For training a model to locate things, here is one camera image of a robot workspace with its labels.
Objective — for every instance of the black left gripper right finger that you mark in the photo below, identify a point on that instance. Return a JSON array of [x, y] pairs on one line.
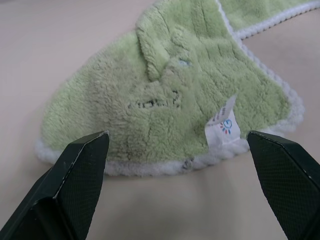
[[285, 180]]

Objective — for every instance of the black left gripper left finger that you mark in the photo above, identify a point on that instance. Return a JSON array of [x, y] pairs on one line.
[[65, 190]]

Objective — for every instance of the green towel with white trim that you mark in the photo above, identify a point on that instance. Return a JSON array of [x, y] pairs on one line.
[[160, 95]]

